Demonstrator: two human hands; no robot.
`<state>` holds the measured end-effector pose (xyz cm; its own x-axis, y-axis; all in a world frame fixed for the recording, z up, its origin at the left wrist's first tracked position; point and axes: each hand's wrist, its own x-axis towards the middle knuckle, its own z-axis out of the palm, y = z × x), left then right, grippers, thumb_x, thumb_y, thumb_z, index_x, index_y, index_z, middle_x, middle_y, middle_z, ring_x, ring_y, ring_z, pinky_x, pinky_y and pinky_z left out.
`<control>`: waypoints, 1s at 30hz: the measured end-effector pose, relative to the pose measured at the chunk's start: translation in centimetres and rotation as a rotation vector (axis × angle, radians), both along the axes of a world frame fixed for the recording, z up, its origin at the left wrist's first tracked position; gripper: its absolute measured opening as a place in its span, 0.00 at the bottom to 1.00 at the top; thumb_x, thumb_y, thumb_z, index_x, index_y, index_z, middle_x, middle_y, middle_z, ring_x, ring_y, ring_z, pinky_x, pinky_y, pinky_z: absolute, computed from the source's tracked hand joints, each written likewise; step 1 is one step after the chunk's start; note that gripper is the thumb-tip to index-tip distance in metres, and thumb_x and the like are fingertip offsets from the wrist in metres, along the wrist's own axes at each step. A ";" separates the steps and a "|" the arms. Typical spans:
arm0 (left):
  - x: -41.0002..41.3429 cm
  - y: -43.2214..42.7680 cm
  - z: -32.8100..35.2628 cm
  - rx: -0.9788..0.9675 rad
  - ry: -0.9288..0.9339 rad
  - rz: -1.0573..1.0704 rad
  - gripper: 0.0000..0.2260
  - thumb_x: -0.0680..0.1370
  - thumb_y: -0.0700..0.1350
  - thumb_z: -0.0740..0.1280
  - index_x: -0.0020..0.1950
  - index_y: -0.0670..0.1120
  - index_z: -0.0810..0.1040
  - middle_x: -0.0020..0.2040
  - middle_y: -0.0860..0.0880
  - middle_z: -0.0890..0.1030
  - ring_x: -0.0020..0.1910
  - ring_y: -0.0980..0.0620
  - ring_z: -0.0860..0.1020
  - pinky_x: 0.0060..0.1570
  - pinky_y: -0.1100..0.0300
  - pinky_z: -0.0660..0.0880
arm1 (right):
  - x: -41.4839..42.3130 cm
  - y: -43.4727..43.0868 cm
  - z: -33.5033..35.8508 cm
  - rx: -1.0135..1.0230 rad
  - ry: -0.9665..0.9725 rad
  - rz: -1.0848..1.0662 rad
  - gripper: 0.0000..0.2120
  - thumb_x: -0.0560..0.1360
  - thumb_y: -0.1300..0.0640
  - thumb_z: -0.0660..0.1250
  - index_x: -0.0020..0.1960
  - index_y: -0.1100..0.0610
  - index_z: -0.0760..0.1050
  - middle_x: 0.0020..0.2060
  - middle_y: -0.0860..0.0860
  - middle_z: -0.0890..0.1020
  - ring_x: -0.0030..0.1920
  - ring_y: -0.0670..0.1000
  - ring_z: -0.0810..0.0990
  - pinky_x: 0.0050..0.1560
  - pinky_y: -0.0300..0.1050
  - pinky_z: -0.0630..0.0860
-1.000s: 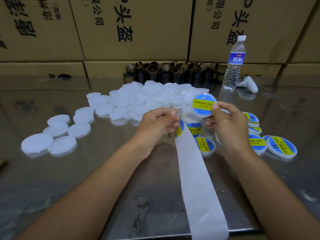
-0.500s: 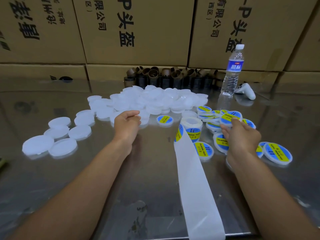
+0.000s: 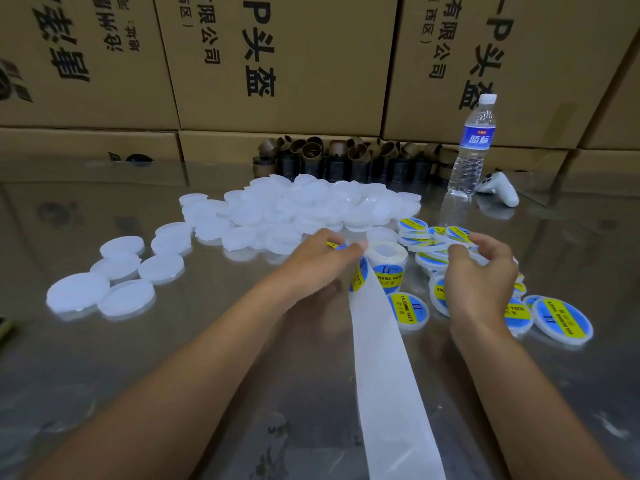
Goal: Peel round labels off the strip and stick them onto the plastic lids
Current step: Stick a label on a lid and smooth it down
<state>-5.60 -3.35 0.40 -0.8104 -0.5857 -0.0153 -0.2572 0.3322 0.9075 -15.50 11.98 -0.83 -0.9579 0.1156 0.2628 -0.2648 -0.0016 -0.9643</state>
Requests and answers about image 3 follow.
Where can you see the person's left hand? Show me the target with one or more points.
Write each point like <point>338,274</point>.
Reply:
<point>310,265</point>

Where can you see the person's right hand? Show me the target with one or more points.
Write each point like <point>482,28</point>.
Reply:
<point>480,290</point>

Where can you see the pile of white plastic lids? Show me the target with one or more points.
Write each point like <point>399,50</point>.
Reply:
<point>270,210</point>

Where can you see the sticker roll with backing strip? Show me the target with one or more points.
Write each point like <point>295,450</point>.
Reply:
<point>390,395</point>

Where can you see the person's right forearm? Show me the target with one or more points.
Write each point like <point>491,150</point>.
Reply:
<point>530,415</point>

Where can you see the person's left forearm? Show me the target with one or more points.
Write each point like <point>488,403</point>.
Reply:
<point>160,405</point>

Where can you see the white handheld controller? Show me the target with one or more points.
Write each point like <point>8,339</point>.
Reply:
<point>498,189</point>

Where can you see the row of dark cardboard tubes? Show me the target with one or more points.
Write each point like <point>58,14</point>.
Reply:
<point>325,160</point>

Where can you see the clear plastic water bottle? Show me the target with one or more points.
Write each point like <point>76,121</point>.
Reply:
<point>471,150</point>

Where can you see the stack of brown cardboard boxes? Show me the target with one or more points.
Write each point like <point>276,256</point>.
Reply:
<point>285,65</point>

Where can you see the black phone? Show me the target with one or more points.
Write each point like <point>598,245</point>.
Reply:
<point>5,328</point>

